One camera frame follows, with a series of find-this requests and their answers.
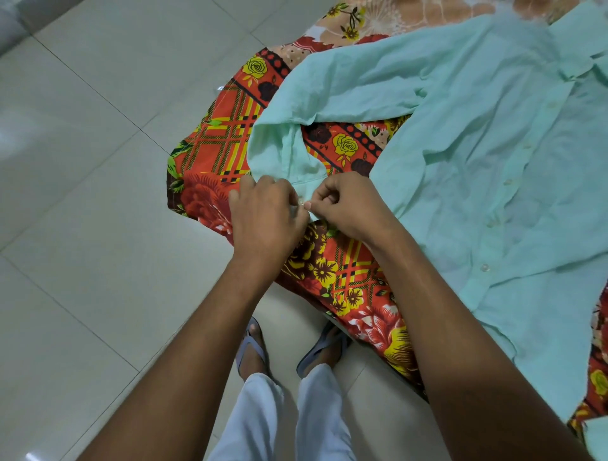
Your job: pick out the person's left hand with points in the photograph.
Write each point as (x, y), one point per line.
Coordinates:
(266, 228)

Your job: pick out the person's right hand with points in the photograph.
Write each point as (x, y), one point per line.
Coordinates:
(354, 209)

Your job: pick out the mint green shirt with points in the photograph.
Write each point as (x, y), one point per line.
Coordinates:
(499, 166)

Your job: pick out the person's left forearm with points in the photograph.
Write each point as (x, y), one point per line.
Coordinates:
(185, 375)

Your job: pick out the person's right forearm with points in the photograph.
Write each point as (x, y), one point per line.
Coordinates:
(475, 361)

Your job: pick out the red floral bedsheet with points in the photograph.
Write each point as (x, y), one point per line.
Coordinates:
(214, 156)

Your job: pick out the left blue flip-flop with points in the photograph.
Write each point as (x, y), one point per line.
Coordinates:
(251, 339)

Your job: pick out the blue flip-flop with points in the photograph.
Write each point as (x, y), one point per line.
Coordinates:
(320, 344)
(251, 339)

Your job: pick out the right blue flip-flop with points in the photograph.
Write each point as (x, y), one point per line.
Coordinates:
(320, 344)

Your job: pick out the light blue jeans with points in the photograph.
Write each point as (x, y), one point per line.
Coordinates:
(252, 427)

